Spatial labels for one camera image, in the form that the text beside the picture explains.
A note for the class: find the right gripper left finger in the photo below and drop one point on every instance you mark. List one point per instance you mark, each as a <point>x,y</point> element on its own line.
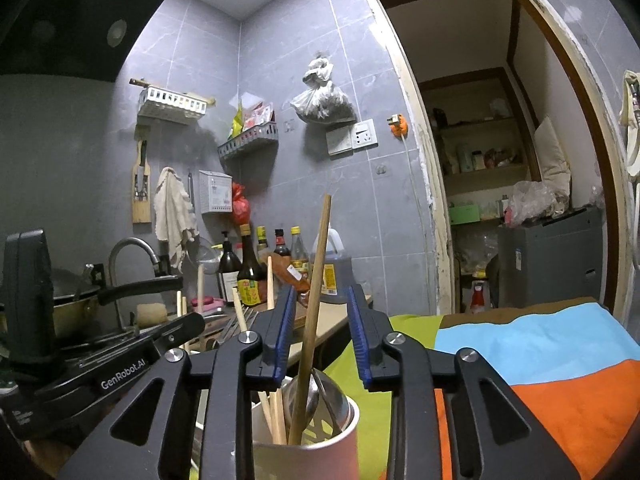
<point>149,433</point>

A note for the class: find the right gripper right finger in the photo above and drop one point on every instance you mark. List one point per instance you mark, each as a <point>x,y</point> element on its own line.
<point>492,434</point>

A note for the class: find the metal spoon black handle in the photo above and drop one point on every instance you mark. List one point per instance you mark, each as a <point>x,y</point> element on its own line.
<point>336,402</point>

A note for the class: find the white perforated utensil holder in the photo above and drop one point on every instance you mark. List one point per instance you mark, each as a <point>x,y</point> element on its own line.
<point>321,454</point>

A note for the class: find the metal fork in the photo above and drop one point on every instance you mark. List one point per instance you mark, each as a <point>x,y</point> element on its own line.
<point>233,326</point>

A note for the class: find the chrome faucet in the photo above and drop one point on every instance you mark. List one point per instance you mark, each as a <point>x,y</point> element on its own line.
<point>131,260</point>

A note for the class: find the dark soy sauce bottle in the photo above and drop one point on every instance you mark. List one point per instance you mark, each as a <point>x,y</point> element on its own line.
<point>252,278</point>

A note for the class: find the black wine bottle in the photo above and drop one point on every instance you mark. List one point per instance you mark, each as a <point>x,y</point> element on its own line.
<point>228,269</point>

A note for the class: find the colourful patchwork table cloth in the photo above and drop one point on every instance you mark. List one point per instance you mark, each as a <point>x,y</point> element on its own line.
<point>550,392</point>

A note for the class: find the grey cabinet in doorway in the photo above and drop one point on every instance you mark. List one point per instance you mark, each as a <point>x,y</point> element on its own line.
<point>551,259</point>

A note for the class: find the red plastic bag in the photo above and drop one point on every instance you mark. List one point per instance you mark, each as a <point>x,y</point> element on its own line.
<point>240,205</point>

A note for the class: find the white hanging towel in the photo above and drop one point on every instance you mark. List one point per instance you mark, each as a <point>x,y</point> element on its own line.
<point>175,222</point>

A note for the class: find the wooden knife holder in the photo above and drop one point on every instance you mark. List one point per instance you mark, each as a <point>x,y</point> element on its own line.
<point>140,178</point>

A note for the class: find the white rubber gloves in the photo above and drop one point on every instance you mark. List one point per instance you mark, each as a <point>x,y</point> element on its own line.
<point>629,119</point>

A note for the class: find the white wall socket panel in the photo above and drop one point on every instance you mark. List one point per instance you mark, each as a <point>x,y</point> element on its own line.
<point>352,137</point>

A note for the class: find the white wall box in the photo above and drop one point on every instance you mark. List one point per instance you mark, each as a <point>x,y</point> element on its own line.
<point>215,192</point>

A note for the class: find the grey wall shelf basket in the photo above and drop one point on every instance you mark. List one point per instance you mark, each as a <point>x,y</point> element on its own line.
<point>249,141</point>

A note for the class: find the white plastic bag on wall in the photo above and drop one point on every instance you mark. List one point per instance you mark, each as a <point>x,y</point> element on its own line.
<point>322,103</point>

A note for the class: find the white wall basket rack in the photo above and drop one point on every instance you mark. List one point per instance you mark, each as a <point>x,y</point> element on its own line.
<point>182,108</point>

